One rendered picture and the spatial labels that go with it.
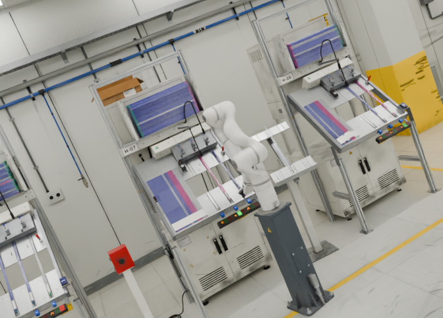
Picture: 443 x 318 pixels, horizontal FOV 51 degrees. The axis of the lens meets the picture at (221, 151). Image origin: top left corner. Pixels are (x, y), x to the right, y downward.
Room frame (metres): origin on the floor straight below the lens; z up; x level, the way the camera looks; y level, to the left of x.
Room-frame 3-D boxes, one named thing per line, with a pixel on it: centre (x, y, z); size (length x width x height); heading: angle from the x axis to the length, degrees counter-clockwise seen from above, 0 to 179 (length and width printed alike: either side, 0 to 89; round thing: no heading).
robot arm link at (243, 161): (2.84, -0.13, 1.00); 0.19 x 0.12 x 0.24; 108
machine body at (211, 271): (3.77, 0.38, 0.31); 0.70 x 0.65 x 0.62; 107
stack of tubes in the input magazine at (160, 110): (3.67, 0.29, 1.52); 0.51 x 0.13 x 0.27; 107
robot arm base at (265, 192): (2.85, -0.16, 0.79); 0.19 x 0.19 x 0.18
